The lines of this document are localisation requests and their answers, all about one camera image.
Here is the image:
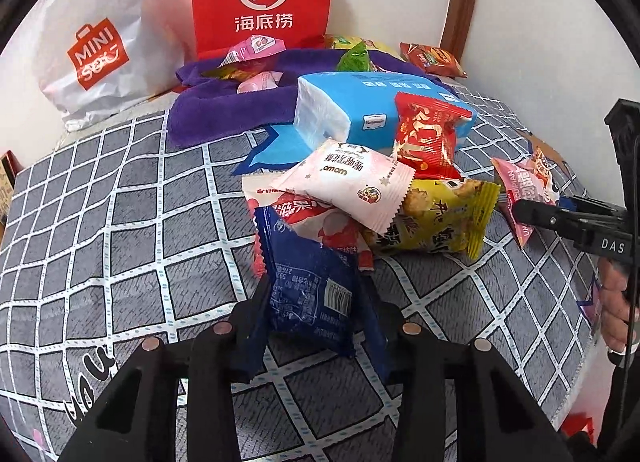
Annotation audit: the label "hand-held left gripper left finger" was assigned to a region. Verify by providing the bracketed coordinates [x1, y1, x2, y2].
[59, 282, 273, 462]

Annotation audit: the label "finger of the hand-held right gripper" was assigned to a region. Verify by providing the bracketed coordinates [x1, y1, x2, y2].
[515, 199, 581, 237]
[557, 196, 626, 217]

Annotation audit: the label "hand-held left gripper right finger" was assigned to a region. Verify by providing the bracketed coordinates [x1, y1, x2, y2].
[362, 287, 576, 462]

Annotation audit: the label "panda print snack packet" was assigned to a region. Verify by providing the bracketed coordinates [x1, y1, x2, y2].
[491, 147, 561, 249]

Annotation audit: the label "dark blue snack packet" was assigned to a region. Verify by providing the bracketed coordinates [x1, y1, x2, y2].
[254, 206, 373, 360]

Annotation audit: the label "yellow snack packet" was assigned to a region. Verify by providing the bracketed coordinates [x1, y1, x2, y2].
[362, 179, 502, 261]

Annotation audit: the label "red and white snack packet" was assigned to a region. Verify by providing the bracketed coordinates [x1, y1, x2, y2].
[242, 174, 373, 277]

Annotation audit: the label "pink and white snack packet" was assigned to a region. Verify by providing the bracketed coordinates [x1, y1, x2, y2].
[270, 139, 416, 237]

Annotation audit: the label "purple towel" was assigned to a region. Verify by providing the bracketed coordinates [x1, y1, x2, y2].
[167, 48, 456, 147]

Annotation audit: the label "pale pink snack packet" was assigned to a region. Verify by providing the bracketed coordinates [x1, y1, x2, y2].
[237, 70, 283, 93]

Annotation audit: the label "small gold snack packet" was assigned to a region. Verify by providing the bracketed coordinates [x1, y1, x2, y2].
[202, 66, 246, 82]

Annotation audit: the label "pink snack packet green edges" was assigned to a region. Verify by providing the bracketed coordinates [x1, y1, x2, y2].
[220, 36, 287, 67]

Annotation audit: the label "person's right forearm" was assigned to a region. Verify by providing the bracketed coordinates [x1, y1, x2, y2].
[595, 347, 640, 462]

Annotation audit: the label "person's right hand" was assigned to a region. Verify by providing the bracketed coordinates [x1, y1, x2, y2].
[597, 259, 640, 353]

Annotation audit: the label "grey checked blanket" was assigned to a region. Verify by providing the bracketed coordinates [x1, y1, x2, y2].
[0, 86, 601, 462]

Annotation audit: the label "red object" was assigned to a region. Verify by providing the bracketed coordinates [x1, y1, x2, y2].
[560, 412, 598, 443]

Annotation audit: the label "orange chip bag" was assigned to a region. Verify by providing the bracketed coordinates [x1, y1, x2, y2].
[400, 42, 468, 78]

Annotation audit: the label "blue tissue pack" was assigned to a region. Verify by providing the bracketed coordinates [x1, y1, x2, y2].
[292, 70, 478, 153]

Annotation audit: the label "yellow chip bag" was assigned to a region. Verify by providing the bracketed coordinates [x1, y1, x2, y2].
[322, 34, 401, 62]

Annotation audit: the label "patterned cardboard box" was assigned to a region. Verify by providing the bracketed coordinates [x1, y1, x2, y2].
[0, 151, 21, 223]

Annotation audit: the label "white plastic shopping bag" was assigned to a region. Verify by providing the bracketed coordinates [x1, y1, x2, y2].
[32, 0, 196, 133]

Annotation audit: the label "black cable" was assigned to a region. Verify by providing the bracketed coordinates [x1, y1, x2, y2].
[607, 142, 640, 368]

